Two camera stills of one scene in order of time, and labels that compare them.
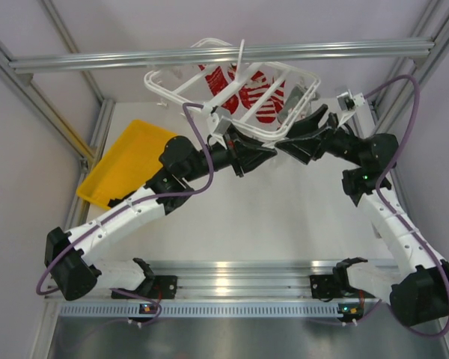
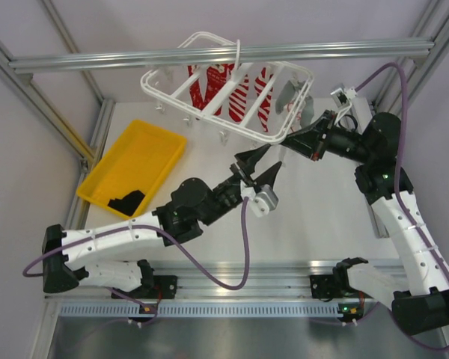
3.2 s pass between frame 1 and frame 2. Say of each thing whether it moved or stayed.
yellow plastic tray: stayed
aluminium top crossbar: stayed
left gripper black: moved
